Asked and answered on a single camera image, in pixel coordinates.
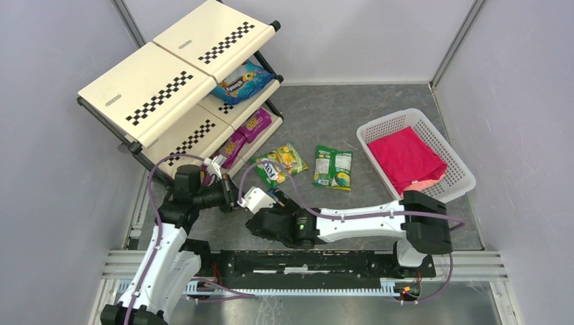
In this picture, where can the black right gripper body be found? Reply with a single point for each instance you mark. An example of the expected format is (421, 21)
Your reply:
(278, 208)

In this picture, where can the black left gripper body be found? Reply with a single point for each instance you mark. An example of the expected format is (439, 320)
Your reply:
(227, 193)

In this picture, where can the purple grape candy bag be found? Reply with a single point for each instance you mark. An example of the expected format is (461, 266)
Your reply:
(230, 149)
(205, 178)

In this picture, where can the light blue Slendy bag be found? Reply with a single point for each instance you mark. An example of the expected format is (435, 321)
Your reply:
(243, 83)

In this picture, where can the dark blue fruit candy bag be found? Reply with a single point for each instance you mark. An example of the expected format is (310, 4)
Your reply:
(280, 198)

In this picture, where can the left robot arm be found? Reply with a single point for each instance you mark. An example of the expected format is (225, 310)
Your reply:
(172, 258)

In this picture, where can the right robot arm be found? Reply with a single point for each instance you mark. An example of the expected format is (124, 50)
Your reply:
(418, 223)

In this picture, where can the green Fox's candy bag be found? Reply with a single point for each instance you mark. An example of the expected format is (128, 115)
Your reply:
(278, 165)

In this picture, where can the purple candy bag on shelf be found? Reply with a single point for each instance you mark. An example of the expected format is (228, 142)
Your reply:
(255, 125)

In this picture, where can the small green white candy bag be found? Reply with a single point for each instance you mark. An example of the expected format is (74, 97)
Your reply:
(332, 168)

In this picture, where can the cream tiered shelf rack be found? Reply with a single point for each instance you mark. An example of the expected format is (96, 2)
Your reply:
(157, 101)

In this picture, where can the red cloth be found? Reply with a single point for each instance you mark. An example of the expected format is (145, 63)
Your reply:
(408, 163)

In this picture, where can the white plastic basket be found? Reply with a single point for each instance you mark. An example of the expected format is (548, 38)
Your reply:
(458, 179)

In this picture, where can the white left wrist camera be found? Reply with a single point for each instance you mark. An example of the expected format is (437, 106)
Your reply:
(214, 165)

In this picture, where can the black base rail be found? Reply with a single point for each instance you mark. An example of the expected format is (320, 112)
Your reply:
(309, 269)

